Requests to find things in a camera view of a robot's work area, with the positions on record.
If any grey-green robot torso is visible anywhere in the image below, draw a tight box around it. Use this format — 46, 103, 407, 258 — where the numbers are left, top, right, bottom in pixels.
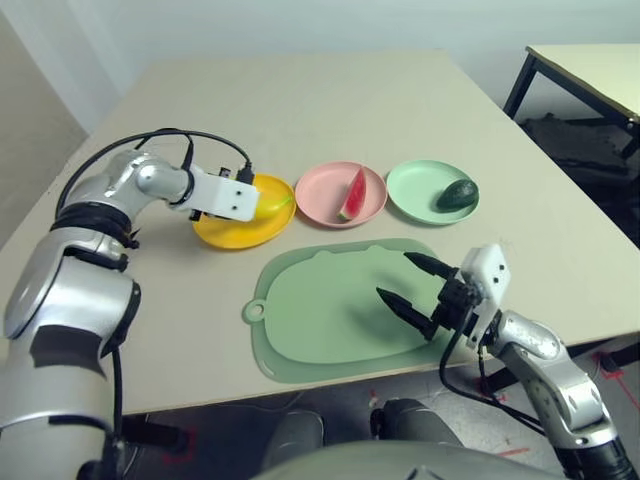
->
254, 439, 566, 480

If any grey robot leg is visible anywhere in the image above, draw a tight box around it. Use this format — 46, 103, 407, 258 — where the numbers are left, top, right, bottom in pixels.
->
369, 397, 464, 446
264, 410, 326, 469

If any yellow toy banana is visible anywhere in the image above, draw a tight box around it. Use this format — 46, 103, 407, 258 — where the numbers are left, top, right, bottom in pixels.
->
252, 192, 294, 221

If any red toy watermelon slice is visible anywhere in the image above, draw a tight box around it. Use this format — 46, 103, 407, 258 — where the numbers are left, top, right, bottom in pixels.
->
336, 167, 369, 224

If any beige side table black frame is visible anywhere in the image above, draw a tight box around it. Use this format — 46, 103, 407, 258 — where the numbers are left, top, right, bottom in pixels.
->
503, 43, 640, 161

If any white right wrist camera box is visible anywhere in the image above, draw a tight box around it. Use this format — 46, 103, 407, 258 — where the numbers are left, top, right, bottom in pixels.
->
459, 243, 512, 349

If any green cutting board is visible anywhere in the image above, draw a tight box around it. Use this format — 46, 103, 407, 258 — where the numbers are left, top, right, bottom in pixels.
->
242, 237, 451, 384

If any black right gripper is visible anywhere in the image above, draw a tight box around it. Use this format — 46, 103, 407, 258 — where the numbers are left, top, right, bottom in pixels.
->
374, 251, 482, 343

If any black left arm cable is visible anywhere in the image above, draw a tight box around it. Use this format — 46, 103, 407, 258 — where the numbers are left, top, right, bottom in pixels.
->
54, 128, 256, 221

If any pink plastic plate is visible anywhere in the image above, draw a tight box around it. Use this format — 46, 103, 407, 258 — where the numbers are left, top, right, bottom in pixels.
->
294, 161, 389, 230

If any black floor mat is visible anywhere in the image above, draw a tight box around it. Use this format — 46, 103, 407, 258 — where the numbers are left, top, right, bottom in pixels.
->
517, 114, 640, 226

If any grey left robot leg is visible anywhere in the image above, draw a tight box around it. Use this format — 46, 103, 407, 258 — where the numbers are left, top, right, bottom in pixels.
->
264, 410, 326, 469

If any yellow plastic plate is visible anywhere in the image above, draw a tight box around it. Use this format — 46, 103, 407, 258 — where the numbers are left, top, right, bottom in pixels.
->
192, 173, 296, 250

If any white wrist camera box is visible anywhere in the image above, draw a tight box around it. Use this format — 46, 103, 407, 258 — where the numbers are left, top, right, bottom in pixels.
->
459, 243, 512, 349
187, 172, 261, 223

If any dark green toy avocado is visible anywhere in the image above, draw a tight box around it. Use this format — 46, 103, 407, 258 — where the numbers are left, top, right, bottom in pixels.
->
435, 179, 480, 211

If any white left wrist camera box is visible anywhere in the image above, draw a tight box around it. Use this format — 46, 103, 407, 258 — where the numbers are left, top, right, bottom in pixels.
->
187, 172, 261, 223

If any mint green plastic plate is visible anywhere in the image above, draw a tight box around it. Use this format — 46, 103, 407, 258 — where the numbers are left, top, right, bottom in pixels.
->
386, 159, 481, 226

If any grey right robot leg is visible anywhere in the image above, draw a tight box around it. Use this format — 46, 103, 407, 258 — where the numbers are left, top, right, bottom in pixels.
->
369, 397, 464, 446

